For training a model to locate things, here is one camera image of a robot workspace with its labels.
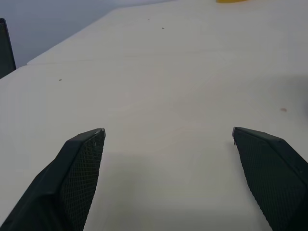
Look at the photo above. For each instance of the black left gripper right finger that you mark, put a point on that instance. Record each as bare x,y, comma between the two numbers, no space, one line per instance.
276,178

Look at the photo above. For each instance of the black panel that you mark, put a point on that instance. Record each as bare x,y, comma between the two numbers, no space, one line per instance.
5,50

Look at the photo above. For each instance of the yellow container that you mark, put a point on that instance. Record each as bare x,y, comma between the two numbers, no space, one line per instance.
231,1

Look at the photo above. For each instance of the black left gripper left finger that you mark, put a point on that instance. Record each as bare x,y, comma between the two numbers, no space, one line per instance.
53,183

